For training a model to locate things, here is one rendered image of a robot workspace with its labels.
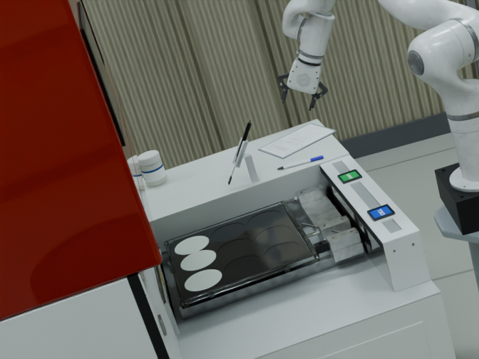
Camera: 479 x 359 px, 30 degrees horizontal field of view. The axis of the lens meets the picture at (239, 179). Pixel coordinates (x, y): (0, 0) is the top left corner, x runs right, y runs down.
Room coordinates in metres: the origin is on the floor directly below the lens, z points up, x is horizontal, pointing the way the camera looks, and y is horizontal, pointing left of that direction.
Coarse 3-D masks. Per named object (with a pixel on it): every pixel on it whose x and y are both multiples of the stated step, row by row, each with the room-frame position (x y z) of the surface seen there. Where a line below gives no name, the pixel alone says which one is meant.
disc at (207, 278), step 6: (204, 270) 2.08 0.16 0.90; (210, 270) 2.07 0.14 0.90; (216, 270) 2.06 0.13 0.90; (192, 276) 2.06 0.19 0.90; (198, 276) 2.05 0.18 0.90; (204, 276) 2.04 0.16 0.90; (210, 276) 2.03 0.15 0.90; (216, 276) 2.02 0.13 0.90; (186, 282) 2.04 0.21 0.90; (192, 282) 2.03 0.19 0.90; (198, 282) 2.02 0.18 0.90; (204, 282) 2.01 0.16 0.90; (210, 282) 2.00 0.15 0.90; (216, 282) 2.00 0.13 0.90; (186, 288) 2.01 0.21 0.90; (192, 288) 2.00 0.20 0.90; (198, 288) 1.99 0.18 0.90; (204, 288) 1.98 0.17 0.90
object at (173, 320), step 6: (162, 264) 2.24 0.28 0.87; (162, 270) 2.09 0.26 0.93; (162, 276) 2.03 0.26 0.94; (162, 282) 2.00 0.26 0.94; (162, 288) 1.97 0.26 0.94; (168, 288) 2.10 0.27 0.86; (168, 294) 2.06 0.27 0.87; (168, 300) 1.92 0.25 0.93; (168, 306) 1.90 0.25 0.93; (168, 312) 1.89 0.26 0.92; (174, 312) 1.97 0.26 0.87; (174, 318) 1.90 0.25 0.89; (174, 324) 1.89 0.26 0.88; (174, 330) 1.89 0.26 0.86
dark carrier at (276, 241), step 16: (272, 208) 2.32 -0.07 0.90; (224, 224) 2.31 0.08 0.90; (240, 224) 2.28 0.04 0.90; (256, 224) 2.25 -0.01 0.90; (272, 224) 2.22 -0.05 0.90; (288, 224) 2.19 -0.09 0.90; (176, 240) 2.30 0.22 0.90; (224, 240) 2.21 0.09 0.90; (240, 240) 2.18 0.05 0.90; (256, 240) 2.16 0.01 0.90; (272, 240) 2.13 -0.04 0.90; (288, 240) 2.10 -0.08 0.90; (176, 256) 2.20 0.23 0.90; (224, 256) 2.12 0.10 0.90; (240, 256) 2.09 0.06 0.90; (256, 256) 2.07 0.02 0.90; (272, 256) 2.04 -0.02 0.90; (288, 256) 2.01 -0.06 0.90; (304, 256) 1.99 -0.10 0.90; (176, 272) 2.11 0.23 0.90; (192, 272) 2.09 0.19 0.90; (224, 272) 2.04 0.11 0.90; (240, 272) 2.01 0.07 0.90; (256, 272) 1.98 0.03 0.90; (208, 288) 1.98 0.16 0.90
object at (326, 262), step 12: (312, 264) 2.03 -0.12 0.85; (324, 264) 2.03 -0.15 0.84; (336, 264) 2.03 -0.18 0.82; (276, 276) 2.02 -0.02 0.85; (288, 276) 2.02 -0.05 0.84; (300, 276) 2.02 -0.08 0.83; (240, 288) 2.02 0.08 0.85; (252, 288) 2.02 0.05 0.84; (264, 288) 2.02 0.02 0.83; (204, 300) 2.02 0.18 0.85; (216, 300) 2.01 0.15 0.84; (228, 300) 2.01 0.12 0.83; (180, 312) 2.00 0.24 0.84; (192, 312) 2.00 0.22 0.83; (204, 312) 2.01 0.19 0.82
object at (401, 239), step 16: (336, 160) 2.37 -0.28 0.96; (352, 160) 2.34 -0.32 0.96; (336, 176) 2.27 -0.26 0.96; (368, 176) 2.20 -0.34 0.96; (352, 192) 2.14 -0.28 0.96; (368, 192) 2.12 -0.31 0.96; (384, 192) 2.08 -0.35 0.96; (368, 208) 2.02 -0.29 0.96; (368, 224) 1.94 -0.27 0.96; (384, 224) 1.92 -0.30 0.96; (400, 224) 1.89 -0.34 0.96; (384, 240) 1.84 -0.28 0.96; (400, 240) 1.83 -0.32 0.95; (416, 240) 1.83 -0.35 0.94; (400, 256) 1.83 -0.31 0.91; (416, 256) 1.83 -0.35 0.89; (400, 272) 1.83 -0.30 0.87; (416, 272) 1.83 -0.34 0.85; (400, 288) 1.83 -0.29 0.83
